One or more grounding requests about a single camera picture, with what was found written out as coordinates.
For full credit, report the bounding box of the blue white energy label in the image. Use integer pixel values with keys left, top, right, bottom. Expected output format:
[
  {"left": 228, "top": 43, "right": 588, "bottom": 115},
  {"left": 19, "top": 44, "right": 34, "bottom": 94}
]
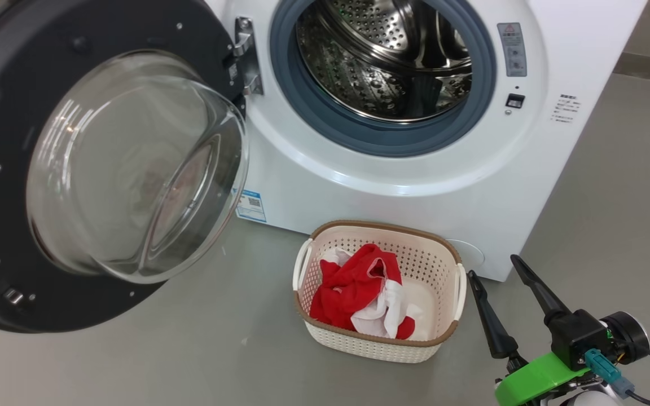
[{"left": 236, "top": 189, "right": 267, "bottom": 223}]

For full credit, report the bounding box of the grey warning sticker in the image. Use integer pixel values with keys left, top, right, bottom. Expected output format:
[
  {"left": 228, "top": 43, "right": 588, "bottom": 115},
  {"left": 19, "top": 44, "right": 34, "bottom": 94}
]
[{"left": 497, "top": 23, "right": 528, "bottom": 78}]

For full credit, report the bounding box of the red and white garment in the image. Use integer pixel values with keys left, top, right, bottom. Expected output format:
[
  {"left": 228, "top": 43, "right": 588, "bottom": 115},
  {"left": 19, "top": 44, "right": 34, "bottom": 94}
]
[{"left": 309, "top": 244, "right": 418, "bottom": 341}]

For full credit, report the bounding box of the cream perforated laundry basket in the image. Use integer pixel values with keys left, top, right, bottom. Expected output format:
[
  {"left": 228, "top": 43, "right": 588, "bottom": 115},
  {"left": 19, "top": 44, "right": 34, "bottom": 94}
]
[{"left": 293, "top": 220, "right": 467, "bottom": 364}]

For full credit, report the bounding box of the white front-load washing machine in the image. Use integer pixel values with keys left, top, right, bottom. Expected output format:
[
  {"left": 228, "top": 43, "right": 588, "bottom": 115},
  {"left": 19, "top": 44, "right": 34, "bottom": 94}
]
[{"left": 204, "top": 0, "right": 648, "bottom": 283}]

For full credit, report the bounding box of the grey rubber door gasket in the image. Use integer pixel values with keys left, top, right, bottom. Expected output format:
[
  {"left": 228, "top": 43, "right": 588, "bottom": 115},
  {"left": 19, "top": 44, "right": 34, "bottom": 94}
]
[{"left": 270, "top": 0, "right": 497, "bottom": 158}]

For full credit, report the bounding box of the steel perforated washer drum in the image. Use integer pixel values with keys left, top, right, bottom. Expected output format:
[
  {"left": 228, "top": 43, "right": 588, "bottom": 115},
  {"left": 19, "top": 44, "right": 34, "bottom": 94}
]
[{"left": 296, "top": 0, "right": 472, "bottom": 123}]

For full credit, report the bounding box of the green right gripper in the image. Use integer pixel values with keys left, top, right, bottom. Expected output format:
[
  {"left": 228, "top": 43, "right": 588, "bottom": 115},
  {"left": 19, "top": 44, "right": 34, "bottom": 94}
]
[{"left": 468, "top": 254, "right": 591, "bottom": 406}]

